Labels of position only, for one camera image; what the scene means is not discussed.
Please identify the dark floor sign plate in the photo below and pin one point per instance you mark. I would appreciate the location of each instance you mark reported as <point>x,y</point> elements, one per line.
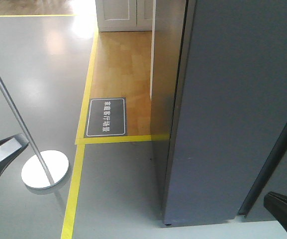
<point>106,117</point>

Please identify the white panelled cabinet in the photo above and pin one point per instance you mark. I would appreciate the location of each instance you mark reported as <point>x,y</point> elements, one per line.
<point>124,15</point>

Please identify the open fridge door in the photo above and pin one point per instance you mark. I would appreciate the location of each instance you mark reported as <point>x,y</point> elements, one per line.
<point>233,108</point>

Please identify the dark grey fridge body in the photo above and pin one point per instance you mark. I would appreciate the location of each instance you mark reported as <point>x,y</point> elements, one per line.
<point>265,173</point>

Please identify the metal stanchion post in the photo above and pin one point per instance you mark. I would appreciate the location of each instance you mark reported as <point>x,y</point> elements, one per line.
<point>45,169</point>

